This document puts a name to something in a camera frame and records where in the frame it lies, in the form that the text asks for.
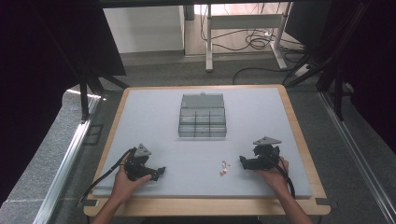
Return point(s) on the person's right hand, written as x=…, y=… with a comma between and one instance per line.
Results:
x=274, y=175

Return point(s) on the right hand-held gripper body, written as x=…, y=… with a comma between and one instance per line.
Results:
x=266, y=154

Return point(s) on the clear plastic compartment box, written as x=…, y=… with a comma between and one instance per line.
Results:
x=202, y=121

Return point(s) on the white cabinet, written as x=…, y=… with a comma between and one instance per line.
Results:
x=143, y=29

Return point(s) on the black curtain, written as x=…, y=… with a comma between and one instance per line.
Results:
x=370, y=68
x=37, y=77

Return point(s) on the dark floor vent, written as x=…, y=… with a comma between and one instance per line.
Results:
x=93, y=134

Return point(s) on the white desk frame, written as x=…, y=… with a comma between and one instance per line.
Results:
x=246, y=21

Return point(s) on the black tripod stand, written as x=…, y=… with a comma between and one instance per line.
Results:
x=88, y=84
x=330, y=62

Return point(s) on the aluminium floor rail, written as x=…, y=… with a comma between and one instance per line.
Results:
x=358, y=155
x=67, y=165

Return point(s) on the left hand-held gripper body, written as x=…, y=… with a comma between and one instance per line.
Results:
x=137, y=161

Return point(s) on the white power strip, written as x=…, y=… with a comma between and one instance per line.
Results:
x=302, y=70

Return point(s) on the grey foam mat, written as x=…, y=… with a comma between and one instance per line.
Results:
x=186, y=155

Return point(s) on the wooden table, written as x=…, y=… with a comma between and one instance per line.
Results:
x=199, y=207

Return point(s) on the person's left hand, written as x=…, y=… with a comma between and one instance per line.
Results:
x=124, y=185

